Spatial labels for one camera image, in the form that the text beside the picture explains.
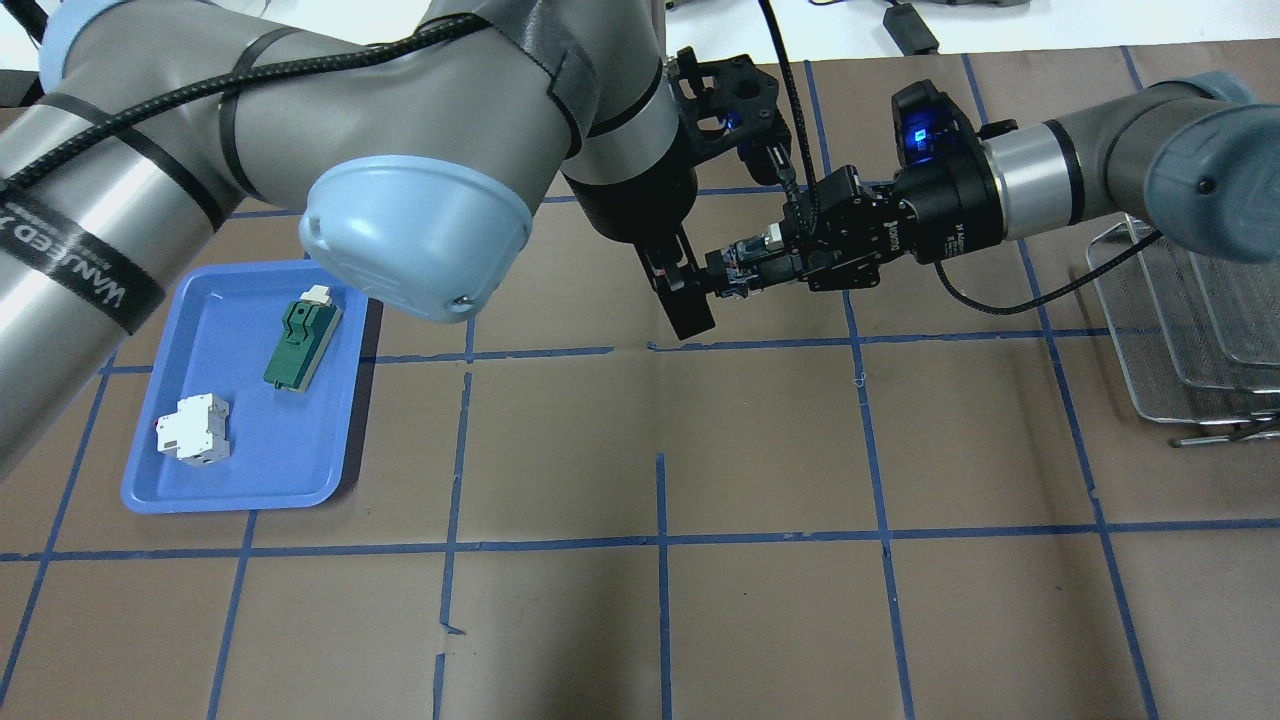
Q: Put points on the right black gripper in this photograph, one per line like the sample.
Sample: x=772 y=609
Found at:
x=942 y=207

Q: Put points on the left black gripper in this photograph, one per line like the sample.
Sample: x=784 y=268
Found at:
x=628 y=203

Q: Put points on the white terminal block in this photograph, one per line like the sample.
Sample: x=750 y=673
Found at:
x=197 y=432

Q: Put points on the black power adapter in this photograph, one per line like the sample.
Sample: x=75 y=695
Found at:
x=908 y=30

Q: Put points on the blue plastic tray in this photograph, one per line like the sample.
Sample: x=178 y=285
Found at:
x=287 y=449

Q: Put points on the green electrical module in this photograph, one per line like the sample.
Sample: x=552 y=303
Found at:
x=308 y=325

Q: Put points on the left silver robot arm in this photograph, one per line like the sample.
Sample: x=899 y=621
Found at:
x=417 y=165

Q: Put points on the silver wire mesh shelf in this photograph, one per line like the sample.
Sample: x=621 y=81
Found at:
x=1197 y=342

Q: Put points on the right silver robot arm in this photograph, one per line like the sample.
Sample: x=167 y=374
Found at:
x=1195 y=158

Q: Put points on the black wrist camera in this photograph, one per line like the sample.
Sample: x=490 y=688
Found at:
x=729 y=105
x=928 y=124

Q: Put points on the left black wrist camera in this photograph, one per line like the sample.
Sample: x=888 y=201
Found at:
x=729 y=105

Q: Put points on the red emergency stop button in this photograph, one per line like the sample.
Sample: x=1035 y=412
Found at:
x=749 y=266

